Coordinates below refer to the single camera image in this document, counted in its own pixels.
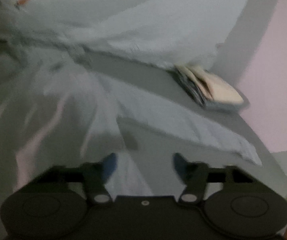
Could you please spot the light grey zip hoodie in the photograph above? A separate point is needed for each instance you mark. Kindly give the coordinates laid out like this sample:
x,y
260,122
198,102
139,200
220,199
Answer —
x,y
53,111

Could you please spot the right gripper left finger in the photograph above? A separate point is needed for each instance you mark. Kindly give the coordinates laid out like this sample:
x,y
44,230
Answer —
x,y
94,176

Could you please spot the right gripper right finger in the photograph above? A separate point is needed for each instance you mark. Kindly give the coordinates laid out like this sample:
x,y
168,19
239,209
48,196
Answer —
x,y
193,175

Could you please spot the white carrot print blanket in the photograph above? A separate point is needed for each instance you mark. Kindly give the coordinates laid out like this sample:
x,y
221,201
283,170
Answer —
x,y
159,32

